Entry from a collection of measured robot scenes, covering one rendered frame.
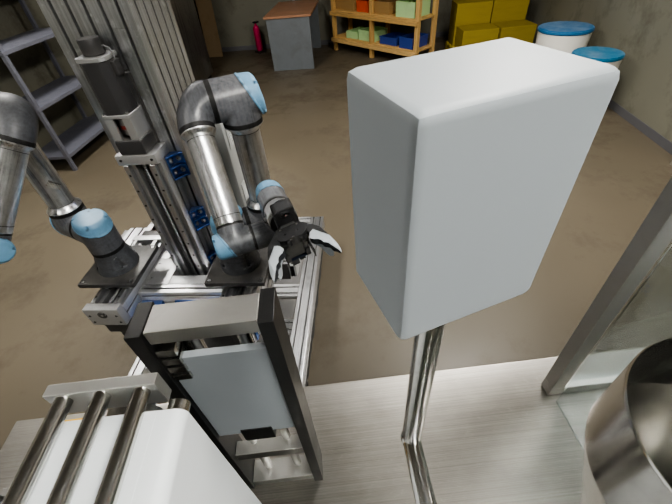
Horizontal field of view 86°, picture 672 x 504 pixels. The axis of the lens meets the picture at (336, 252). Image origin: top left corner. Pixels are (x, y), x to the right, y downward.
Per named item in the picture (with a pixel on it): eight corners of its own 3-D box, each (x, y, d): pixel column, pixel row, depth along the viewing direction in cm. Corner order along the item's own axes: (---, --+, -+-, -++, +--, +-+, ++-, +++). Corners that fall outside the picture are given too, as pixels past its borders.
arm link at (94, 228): (102, 259, 130) (81, 230, 120) (80, 249, 135) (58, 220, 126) (130, 239, 137) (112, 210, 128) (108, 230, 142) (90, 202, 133)
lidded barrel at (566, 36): (580, 96, 432) (605, 29, 386) (530, 98, 437) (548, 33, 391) (561, 80, 474) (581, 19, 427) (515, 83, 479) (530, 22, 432)
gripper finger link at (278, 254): (282, 295, 76) (295, 263, 82) (273, 277, 72) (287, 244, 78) (269, 294, 77) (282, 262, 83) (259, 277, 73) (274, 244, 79)
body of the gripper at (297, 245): (319, 257, 85) (302, 228, 93) (310, 230, 79) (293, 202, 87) (289, 270, 84) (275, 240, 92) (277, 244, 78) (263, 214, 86)
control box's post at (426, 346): (417, 427, 32) (448, 268, 19) (422, 446, 31) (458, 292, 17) (400, 429, 32) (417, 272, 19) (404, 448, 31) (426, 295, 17)
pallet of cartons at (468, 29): (533, 57, 552) (548, 2, 505) (452, 62, 563) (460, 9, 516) (515, 43, 616) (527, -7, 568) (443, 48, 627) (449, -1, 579)
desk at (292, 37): (322, 46, 699) (318, -2, 647) (316, 68, 594) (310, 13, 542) (285, 49, 705) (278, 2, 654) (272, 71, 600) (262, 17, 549)
